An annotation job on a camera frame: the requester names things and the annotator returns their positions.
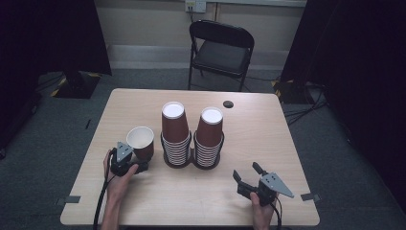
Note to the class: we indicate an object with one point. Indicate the white wall socket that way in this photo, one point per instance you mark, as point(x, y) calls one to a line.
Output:
point(195, 5)

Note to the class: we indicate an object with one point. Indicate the grey tape strip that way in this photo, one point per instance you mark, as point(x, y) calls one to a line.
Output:
point(68, 200)
point(310, 196)

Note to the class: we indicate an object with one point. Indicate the black folding chair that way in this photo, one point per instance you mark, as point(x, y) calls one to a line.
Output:
point(220, 56)

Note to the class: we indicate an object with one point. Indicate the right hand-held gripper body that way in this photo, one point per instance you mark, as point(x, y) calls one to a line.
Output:
point(275, 185)

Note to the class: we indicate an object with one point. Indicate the dark curtain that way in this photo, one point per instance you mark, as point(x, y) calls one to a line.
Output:
point(48, 38)
point(360, 64)

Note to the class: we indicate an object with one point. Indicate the black round table grommet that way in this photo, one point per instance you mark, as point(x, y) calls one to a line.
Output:
point(228, 104)

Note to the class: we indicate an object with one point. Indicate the stack of brown paper cups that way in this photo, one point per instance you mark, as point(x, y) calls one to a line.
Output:
point(174, 127)
point(209, 134)

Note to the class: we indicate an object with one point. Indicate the single brown paper cup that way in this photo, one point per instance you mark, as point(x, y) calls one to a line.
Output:
point(140, 137)

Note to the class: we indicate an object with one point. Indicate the person's right hand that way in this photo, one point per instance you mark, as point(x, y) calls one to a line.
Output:
point(263, 214)

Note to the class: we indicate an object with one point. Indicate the black stand base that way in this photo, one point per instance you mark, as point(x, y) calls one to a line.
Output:
point(290, 92)
point(76, 86)

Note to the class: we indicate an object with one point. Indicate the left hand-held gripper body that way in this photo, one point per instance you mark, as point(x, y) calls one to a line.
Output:
point(124, 152)

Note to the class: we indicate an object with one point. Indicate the person's left hand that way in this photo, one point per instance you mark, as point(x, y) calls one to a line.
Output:
point(116, 188)

